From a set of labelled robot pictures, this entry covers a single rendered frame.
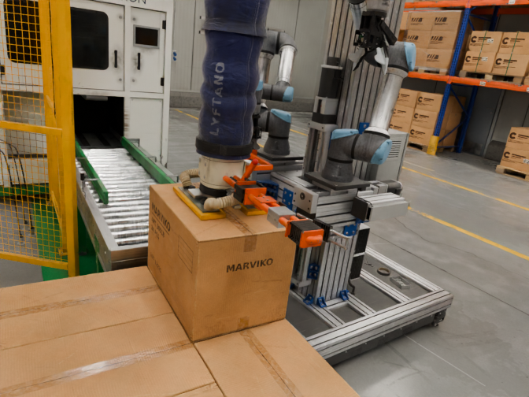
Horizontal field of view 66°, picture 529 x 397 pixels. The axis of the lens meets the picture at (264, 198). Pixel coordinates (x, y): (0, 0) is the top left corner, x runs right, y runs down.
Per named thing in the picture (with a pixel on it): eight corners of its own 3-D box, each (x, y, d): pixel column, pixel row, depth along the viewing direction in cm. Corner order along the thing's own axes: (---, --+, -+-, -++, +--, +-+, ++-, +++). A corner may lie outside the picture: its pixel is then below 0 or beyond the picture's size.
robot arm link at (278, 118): (289, 138, 222) (292, 113, 218) (264, 135, 223) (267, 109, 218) (289, 134, 234) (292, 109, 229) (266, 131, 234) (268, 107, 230)
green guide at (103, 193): (61, 145, 380) (61, 135, 377) (74, 145, 385) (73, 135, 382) (90, 205, 252) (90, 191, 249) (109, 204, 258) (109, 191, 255)
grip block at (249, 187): (231, 197, 148) (233, 181, 146) (255, 195, 153) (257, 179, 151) (242, 205, 142) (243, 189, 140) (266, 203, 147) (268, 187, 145)
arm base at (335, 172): (337, 172, 204) (341, 152, 200) (360, 181, 192) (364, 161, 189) (314, 173, 195) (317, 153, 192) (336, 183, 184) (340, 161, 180)
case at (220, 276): (147, 264, 195) (149, 184, 182) (223, 253, 215) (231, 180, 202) (191, 342, 147) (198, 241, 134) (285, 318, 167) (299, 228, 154)
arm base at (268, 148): (279, 148, 241) (281, 131, 238) (294, 154, 230) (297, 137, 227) (257, 149, 233) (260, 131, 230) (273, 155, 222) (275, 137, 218)
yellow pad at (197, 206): (172, 190, 177) (172, 179, 176) (194, 189, 182) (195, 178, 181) (201, 220, 150) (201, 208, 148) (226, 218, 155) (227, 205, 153)
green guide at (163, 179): (121, 145, 407) (121, 135, 404) (132, 145, 412) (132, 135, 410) (175, 199, 280) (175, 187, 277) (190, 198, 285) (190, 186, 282)
